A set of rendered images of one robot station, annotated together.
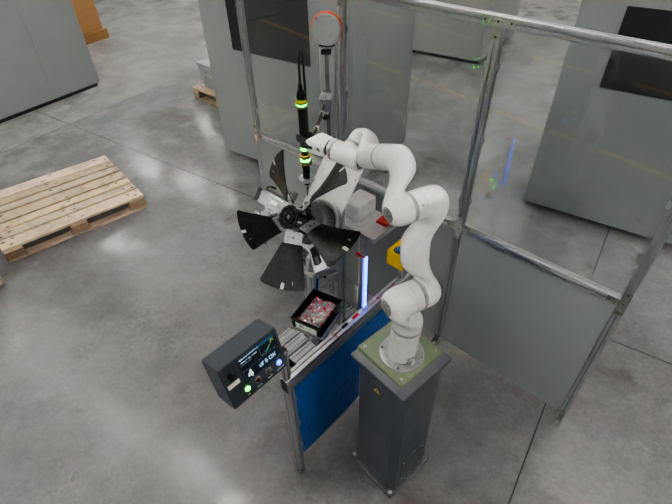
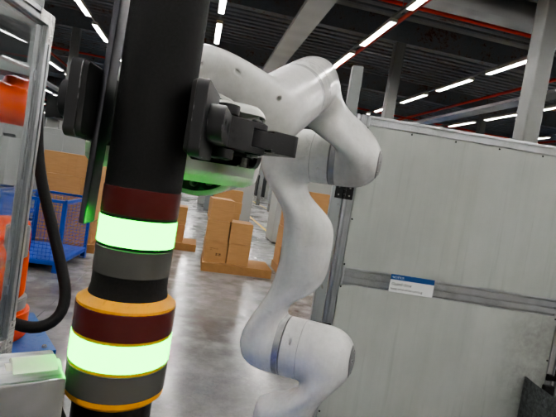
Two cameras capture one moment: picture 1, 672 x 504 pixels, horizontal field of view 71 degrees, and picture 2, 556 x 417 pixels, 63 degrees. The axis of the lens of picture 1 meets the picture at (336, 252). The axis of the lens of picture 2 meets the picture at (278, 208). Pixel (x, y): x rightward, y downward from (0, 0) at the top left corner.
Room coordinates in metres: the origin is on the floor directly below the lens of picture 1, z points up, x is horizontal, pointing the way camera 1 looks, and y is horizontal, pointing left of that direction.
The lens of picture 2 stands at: (1.90, 0.31, 1.63)
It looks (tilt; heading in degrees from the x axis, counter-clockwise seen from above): 3 degrees down; 225
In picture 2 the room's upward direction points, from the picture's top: 9 degrees clockwise
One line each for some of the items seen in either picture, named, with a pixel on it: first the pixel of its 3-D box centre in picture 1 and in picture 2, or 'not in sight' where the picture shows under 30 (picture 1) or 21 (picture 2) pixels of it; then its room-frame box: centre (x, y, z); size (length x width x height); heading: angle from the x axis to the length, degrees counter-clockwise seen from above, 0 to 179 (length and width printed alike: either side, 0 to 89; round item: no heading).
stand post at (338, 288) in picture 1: (337, 269); not in sight; (2.13, -0.01, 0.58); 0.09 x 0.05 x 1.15; 47
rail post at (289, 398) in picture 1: (295, 432); not in sight; (1.16, 0.22, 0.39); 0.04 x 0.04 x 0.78; 47
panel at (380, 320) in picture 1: (352, 370); not in sight; (1.48, -0.07, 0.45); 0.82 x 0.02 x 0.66; 137
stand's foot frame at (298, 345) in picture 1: (325, 337); not in sight; (2.03, 0.08, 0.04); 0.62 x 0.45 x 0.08; 137
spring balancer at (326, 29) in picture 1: (326, 28); not in sight; (2.51, 0.02, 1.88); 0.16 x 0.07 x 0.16; 82
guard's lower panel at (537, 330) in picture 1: (392, 257); not in sight; (2.32, -0.38, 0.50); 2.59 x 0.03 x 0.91; 47
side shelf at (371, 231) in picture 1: (363, 220); not in sight; (2.28, -0.17, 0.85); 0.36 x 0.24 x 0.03; 47
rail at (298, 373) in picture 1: (352, 325); not in sight; (1.48, -0.07, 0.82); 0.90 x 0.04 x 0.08; 137
